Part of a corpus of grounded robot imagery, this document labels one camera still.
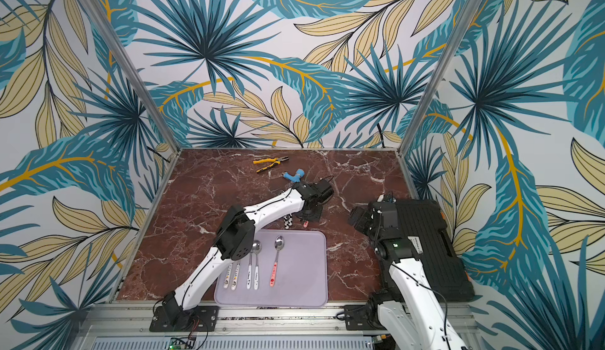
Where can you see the spoon with white printed handle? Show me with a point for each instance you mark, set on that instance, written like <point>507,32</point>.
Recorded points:
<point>234,281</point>

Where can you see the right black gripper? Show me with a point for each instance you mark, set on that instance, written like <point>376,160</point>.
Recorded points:
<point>361,218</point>

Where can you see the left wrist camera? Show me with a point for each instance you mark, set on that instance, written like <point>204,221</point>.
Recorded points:
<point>324,190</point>

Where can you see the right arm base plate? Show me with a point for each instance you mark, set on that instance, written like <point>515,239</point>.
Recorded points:
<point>361,317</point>

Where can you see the black tool case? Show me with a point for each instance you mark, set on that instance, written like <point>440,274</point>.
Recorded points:
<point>419,227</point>

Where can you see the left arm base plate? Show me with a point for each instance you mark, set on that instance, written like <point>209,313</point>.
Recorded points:
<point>201,318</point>

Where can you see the lilac placemat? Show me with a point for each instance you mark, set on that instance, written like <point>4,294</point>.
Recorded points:
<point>301,273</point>

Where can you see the yellow black pliers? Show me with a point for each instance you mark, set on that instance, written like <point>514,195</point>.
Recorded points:
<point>269,163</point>

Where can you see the aluminium frame post left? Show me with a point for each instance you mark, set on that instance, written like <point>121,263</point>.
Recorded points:
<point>94,10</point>

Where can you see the blue hose nozzle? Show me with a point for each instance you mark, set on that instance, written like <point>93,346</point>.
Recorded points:
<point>297,177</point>

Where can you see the aluminium front rail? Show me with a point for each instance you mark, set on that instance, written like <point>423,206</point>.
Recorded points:
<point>126,325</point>

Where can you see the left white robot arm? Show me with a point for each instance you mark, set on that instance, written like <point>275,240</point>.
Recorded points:
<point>234,241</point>

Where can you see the fork with white printed handle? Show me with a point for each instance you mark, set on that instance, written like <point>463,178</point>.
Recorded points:
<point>226,282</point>

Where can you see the aluminium frame post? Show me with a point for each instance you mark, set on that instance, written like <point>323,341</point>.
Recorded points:
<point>94,10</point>
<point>450,48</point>

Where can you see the aluminium frame post right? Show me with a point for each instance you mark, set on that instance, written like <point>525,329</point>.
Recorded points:
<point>450,48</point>

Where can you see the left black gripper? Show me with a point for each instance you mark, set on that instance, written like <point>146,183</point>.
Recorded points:
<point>315,218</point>

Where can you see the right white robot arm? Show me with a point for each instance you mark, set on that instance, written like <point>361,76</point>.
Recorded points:
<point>419,272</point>

